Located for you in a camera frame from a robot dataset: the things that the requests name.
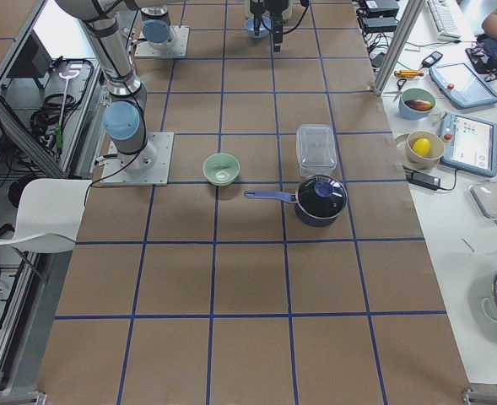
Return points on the black power adapter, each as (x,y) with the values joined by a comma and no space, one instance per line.
(421,179)

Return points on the clear plastic food container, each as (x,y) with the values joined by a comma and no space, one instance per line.
(316,150)

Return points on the blue teach pendant far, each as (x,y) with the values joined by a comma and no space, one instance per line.
(462,85)

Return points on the blue teach pendant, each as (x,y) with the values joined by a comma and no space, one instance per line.
(470,144)
(462,85)

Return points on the cream bowl with lemon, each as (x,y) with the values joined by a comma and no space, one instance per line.
(419,150)

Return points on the white chair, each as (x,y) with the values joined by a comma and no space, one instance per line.
(49,215)

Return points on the black scissors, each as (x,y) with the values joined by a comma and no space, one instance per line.
(400,85)

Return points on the green bowl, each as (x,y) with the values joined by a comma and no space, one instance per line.
(221,169)

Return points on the blue teach pendant near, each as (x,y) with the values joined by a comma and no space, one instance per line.
(470,144)

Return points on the aluminium frame post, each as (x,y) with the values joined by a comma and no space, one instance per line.
(406,23)

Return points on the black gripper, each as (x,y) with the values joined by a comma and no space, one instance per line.
(256,8)

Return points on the dark blue saucepan with lid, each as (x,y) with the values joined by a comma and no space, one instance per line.
(318,200)

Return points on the blue bowl with fruit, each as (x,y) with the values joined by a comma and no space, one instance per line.
(415,103)

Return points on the gold cylinder tool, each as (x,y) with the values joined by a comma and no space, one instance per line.
(408,74)

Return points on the white keyboard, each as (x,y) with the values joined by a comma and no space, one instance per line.
(442,20)

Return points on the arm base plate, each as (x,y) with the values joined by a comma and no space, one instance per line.
(162,41)
(151,167)

